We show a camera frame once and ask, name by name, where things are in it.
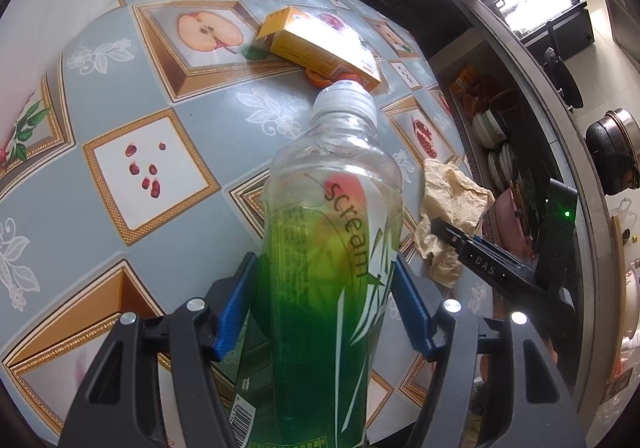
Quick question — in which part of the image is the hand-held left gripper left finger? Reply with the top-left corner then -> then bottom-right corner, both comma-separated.
59,252 -> 261,448

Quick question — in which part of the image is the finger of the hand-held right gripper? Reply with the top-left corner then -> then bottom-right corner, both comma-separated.
430,216 -> 544,297
471,235 -> 537,271

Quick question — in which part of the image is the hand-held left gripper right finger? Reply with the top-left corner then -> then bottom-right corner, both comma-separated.
390,260 -> 587,448

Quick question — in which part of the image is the brown paper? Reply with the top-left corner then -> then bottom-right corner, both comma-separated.
414,159 -> 496,287

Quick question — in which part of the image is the green drink bottle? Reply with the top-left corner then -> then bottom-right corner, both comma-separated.
227,80 -> 407,448

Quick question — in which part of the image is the grey kitchen counter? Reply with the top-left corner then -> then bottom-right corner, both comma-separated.
265,0 -> 627,429

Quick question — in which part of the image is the stack of white dishes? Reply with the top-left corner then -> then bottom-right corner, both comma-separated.
471,109 -> 522,195

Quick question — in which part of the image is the white cooker pot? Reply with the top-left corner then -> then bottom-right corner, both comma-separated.
622,263 -> 640,345

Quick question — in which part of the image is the black pot with steel lid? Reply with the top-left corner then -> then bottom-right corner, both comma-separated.
585,108 -> 640,197

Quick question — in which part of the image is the black wok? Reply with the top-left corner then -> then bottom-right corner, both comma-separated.
542,48 -> 584,111

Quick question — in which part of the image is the orange packet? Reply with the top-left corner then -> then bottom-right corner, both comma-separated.
449,64 -> 482,102

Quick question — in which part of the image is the fruit print tablecloth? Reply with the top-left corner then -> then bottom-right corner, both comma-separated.
0,0 -> 502,448

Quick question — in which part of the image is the black countertop appliance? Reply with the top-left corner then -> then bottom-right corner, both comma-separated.
492,0 -> 596,47

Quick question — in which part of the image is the steel range hood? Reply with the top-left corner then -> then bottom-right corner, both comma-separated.
597,0 -> 640,64

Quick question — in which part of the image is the orange cardboard box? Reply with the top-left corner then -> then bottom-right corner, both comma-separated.
257,6 -> 384,91

